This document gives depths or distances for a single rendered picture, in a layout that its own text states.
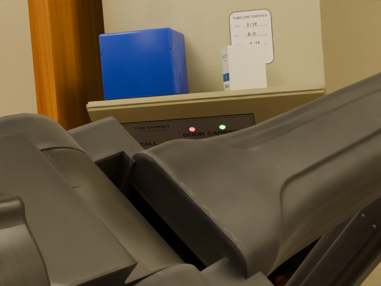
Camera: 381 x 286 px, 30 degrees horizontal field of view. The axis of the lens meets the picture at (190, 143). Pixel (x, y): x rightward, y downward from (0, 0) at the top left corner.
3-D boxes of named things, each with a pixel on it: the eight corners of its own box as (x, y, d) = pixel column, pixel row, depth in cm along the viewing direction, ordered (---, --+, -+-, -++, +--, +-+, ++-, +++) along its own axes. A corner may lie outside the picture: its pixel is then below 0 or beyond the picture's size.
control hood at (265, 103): (114, 167, 108) (108, 101, 107) (331, 154, 102) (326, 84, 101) (89, 175, 97) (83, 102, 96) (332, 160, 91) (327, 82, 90)
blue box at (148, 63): (123, 100, 106) (118, 40, 106) (189, 95, 104) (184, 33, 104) (103, 100, 96) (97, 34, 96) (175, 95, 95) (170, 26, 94)
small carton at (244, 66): (224, 91, 100) (220, 49, 100) (259, 89, 101) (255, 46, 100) (230, 90, 95) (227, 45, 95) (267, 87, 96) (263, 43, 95)
